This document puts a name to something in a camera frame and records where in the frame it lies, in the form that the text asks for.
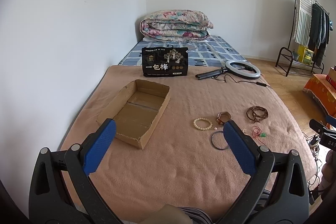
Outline white ring light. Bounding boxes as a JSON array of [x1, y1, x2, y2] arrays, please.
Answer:
[[225, 60, 261, 80]]

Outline yellow box on rack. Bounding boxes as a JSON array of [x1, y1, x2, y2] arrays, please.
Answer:
[[297, 44, 314, 65]]

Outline person's hand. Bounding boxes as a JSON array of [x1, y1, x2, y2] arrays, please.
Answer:
[[318, 150, 335, 190]]

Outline black clothes rack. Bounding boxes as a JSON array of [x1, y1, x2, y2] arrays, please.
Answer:
[[275, 0, 333, 77]]

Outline blue checkered bed sheet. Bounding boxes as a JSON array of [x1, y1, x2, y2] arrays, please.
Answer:
[[119, 35, 245, 67]]

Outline dark hanging clothes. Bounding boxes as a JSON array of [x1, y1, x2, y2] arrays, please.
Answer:
[[308, 3, 330, 66]]

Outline open cardboard box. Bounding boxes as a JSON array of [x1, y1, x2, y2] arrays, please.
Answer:
[[96, 79, 170, 149]]

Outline striped hanging cloth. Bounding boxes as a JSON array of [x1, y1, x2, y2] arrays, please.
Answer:
[[292, 0, 313, 47]]

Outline black ring light cable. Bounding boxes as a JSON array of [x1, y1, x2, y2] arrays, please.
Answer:
[[222, 74, 274, 89]]

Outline orange patterned cloth furniture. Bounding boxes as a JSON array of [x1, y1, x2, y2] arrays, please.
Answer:
[[303, 67, 335, 118]]

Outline cream bead bracelet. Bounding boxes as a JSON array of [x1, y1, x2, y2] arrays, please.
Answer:
[[193, 117, 213, 131]]

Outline brown wooden bead necklace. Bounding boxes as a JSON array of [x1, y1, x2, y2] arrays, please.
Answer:
[[246, 105, 269, 124]]

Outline folded floral quilt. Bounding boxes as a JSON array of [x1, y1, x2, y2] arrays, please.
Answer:
[[139, 10, 214, 42]]

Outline dark thin bangle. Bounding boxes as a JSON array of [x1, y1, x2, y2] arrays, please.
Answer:
[[210, 131, 229, 151]]

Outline black snack bag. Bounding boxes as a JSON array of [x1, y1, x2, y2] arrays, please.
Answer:
[[141, 47, 189, 77]]

